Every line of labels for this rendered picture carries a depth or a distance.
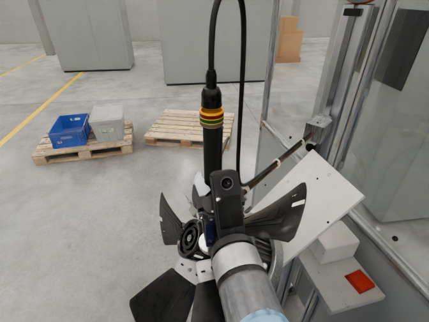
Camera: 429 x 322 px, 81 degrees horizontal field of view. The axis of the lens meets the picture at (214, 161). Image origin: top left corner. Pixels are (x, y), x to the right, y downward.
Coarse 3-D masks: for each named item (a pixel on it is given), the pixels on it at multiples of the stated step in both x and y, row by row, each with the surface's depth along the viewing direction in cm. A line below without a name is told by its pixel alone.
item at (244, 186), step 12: (216, 0) 36; (240, 0) 39; (216, 12) 36; (240, 12) 41; (240, 72) 47; (240, 84) 48; (240, 96) 49; (240, 108) 51; (240, 120) 52; (240, 132) 54; (240, 144) 56; (276, 168) 79; (240, 180) 62; (252, 180) 69
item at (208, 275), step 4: (204, 260) 73; (208, 260) 73; (196, 264) 72; (200, 264) 72; (204, 264) 72; (208, 264) 72; (196, 268) 71; (200, 268) 71; (204, 268) 71; (208, 268) 71; (200, 272) 70; (204, 272) 70; (208, 272) 70; (212, 272) 70; (200, 276) 69; (204, 276) 69; (208, 276) 69; (212, 276) 69; (200, 280) 68; (204, 280) 68
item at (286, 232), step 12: (288, 192) 71; (300, 192) 64; (276, 204) 67; (288, 204) 62; (300, 204) 58; (252, 216) 70; (264, 216) 63; (276, 216) 60; (288, 216) 57; (300, 216) 55; (252, 228) 61; (264, 228) 58; (276, 228) 56; (288, 228) 54; (288, 240) 51
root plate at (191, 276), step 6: (180, 258) 80; (180, 264) 79; (186, 264) 79; (192, 264) 79; (180, 270) 79; (186, 270) 79; (192, 270) 79; (186, 276) 79; (192, 276) 79; (192, 282) 78; (198, 282) 78
